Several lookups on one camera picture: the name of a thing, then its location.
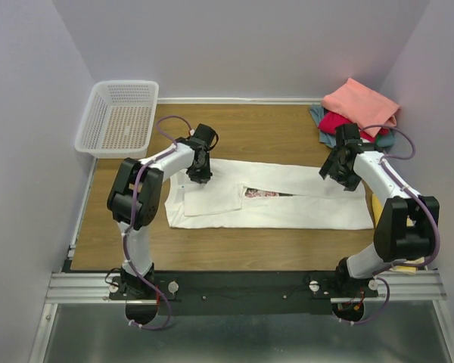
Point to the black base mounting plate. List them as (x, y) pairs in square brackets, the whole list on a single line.
[(240, 292)]

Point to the white floral t shirt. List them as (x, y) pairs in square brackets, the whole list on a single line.
[(265, 195)]

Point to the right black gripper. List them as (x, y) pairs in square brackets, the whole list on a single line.
[(350, 181)]

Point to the aluminium rail frame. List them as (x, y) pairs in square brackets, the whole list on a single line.
[(408, 321)]

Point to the white plastic basket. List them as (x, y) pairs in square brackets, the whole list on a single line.
[(118, 119)]

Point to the folded blue t shirt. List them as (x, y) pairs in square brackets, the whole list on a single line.
[(317, 112)]

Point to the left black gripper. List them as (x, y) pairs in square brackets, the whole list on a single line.
[(205, 175)]

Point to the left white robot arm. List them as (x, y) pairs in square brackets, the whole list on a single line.
[(134, 201)]

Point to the folded green t shirt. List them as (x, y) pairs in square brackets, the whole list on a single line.
[(385, 139)]

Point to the folded pink t shirt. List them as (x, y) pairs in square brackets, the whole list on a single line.
[(362, 106)]

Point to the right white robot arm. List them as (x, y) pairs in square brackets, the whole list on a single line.
[(406, 234)]

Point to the yellow folded towel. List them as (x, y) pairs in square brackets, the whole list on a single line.
[(407, 270)]

